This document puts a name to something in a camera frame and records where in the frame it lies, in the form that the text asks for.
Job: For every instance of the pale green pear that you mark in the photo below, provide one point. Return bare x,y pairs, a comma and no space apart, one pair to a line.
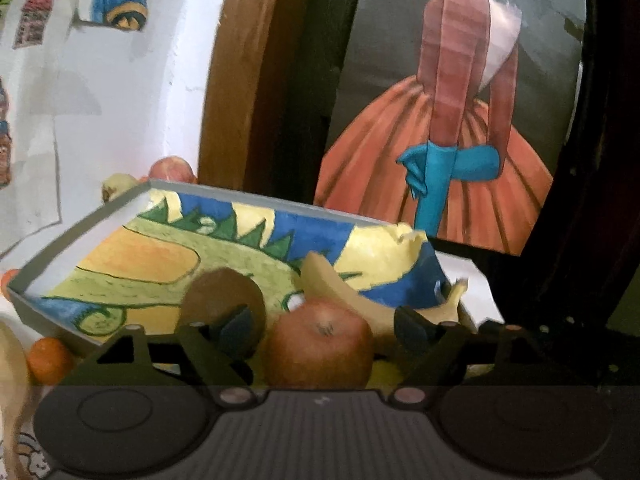
116,185

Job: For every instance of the colourful dinosaur drawing liner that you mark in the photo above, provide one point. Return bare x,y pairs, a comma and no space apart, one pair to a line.
136,264

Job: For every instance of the red apple behind tray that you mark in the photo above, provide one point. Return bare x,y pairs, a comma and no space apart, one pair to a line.
174,169

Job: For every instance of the houses drawing paper sheet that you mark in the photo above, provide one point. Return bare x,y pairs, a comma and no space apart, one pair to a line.
41,40

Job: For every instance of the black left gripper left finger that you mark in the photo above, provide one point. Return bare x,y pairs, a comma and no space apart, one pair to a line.
208,357

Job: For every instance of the brown kiwi in tray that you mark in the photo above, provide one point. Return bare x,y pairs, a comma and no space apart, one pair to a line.
231,307

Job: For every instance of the grey cardboard tray box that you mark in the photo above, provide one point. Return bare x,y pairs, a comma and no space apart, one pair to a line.
42,323

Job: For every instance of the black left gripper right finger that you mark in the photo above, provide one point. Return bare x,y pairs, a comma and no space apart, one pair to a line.
448,354

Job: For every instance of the orange tangerine far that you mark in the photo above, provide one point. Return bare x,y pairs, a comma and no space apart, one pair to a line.
6,279

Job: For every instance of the large yellow banana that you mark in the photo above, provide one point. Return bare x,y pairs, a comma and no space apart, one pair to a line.
16,394

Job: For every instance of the red apple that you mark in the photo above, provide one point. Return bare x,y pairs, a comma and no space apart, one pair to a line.
174,169
319,345

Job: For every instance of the painting of orange dress lady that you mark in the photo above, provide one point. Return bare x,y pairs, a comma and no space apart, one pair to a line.
451,114

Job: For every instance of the brown wooden frame post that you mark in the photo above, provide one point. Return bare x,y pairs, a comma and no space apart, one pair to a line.
233,79

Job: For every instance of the yellow banana in tray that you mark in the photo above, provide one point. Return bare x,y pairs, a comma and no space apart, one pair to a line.
321,282

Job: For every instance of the orange tangerine near tray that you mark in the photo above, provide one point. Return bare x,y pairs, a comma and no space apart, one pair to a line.
50,360

